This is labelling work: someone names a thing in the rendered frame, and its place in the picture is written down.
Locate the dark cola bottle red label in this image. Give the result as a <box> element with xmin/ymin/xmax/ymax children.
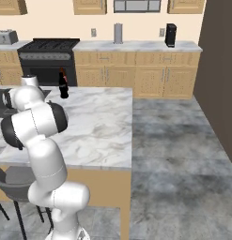
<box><xmin>58</xmin><ymin>67</ymin><xmax>70</xmax><ymax>99</ymax></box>

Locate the wooden island counter base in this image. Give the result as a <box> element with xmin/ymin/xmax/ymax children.
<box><xmin>0</xmin><ymin>164</ymin><xmax>132</xmax><ymax>240</ymax></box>

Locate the wooden base cupboard run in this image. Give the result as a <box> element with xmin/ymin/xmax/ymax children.
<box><xmin>72</xmin><ymin>51</ymin><xmax>202</xmax><ymax>100</ymax></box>
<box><xmin>0</xmin><ymin>50</ymin><xmax>24</xmax><ymax>86</ymax></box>

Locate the grey paper towel roll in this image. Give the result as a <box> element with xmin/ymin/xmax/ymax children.
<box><xmin>113</xmin><ymin>22</ymin><xmax>124</xmax><ymax>45</ymax></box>

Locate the black oven with hob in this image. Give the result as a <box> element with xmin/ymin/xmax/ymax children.
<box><xmin>17</xmin><ymin>37</ymin><xmax>81</xmax><ymax>87</ymax></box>

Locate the black coffee machine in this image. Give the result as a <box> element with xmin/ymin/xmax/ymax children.
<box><xmin>164</xmin><ymin>22</ymin><xmax>178</xmax><ymax>49</ymax></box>

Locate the dark brown tall cabinet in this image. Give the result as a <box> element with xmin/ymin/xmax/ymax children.
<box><xmin>193</xmin><ymin>0</ymin><xmax>232</xmax><ymax>170</ymax></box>

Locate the grey framed window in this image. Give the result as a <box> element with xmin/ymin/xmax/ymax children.
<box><xmin>113</xmin><ymin>0</ymin><xmax>162</xmax><ymax>14</ymax></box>

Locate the dark grey bar stool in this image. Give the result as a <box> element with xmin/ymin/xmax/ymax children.
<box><xmin>0</xmin><ymin>166</ymin><xmax>54</xmax><ymax>240</ymax></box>

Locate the silver toaster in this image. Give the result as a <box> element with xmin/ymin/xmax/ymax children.
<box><xmin>0</xmin><ymin>29</ymin><xmax>20</xmax><ymax>46</ymax></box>

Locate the wooden wall cupboard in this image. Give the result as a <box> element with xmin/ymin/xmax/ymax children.
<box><xmin>0</xmin><ymin>0</ymin><xmax>28</xmax><ymax>16</ymax></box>
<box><xmin>166</xmin><ymin>0</ymin><xmax>206</xmax><ymax>15</ymax></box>
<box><xmin>72</xmin><ymin>0</ymin><xmax>108</xmax><ymax>16</ymax></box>

